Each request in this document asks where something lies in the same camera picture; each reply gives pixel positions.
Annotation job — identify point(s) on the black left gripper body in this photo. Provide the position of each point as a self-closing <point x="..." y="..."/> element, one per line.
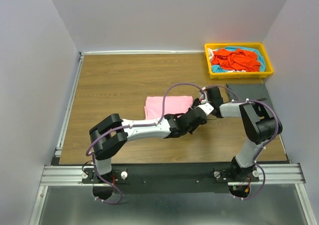
<point x="190" y="131"/>

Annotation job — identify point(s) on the pink t-shirt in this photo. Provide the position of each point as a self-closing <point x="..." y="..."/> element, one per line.
<point x="172" y="105"/>

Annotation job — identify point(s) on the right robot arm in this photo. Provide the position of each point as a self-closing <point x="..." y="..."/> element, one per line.
<point x="261" y="125"/>

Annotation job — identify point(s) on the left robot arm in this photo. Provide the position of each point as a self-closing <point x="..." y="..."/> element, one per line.
<point x="109" y="136"/>

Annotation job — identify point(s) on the blue t-shirt in bin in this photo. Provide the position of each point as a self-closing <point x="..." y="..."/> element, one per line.
<point x="217" y="69"/>

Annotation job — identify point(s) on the white cloth in bin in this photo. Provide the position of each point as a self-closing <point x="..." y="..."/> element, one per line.
<point x="210" y="54"/>

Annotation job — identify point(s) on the folded dark grey t-shirt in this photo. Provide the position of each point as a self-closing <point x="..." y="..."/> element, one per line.
<point x="248" y="91"/>

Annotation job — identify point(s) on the orange t-shirt in bin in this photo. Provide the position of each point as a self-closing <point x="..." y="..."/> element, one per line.
<point x="236" y="60"/>

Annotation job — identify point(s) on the yellow plastic bin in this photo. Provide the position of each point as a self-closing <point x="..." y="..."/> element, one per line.
<point x="259" y="46"/>

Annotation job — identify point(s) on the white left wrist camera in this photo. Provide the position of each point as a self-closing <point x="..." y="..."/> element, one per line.
<point x="207" y="108"/>

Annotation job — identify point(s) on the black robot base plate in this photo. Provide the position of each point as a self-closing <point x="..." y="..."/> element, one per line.
<point x="170" y="178"/>

